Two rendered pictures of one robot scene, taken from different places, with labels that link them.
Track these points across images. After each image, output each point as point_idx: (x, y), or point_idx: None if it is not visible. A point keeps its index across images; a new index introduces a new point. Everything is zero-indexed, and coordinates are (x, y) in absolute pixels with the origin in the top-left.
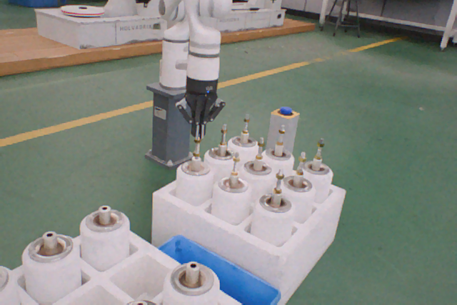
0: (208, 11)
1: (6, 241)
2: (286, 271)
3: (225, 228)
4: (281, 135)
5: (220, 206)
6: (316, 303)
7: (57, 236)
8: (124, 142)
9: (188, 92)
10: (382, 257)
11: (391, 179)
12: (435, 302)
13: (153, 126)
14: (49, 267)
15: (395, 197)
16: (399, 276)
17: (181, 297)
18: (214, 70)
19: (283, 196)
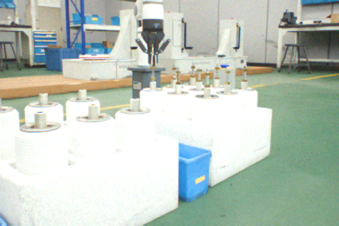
0: None
1: None
2: (217, 142)
3: (171, 118)
4: (217, 71)
5: (168, 106)
6: (249, 181)
7: (49, 101)
8: (114, 118)
9: (143, 30)
10: (310, 163)
11: (326, 130)
12: None
13: (132, 97)
14: (40, 109)
15: (327, 138)
16: (324, 171)
17: (124, 114)
18: (159, 12)
19: (213, 95)
